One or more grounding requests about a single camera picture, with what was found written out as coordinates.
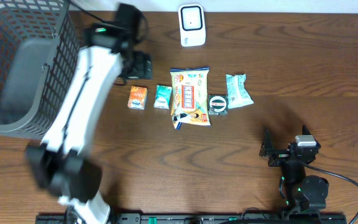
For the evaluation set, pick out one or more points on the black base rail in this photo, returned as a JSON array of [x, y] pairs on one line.
[[136, 218]]

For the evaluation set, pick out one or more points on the orange snack packet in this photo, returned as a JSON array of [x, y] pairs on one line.
[[137, 98]]

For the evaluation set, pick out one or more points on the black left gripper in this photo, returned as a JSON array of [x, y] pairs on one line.
[[140, 66]]

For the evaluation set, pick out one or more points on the green tissue packet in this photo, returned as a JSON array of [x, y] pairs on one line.
[[162, 97]]

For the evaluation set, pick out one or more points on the white barcode scanner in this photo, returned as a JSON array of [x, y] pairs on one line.
[[192, 25]]

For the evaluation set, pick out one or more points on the yellow snack bag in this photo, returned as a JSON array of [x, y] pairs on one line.
[[190, 96]]

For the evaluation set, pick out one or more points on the dark grey plastic basket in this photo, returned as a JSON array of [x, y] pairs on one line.
[[38, 55]]

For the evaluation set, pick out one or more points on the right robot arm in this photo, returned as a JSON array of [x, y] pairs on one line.
[[304, 194]]

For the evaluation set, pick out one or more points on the light green snack packet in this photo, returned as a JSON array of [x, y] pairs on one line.
[[237, 95]]

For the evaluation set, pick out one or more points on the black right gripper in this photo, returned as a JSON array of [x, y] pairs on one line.
[[279, 155]]

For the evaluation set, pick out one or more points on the black round-logo snack packet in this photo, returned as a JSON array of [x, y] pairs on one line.
[[217, 105]]

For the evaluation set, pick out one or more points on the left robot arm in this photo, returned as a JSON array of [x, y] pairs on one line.
[[61, 164]]

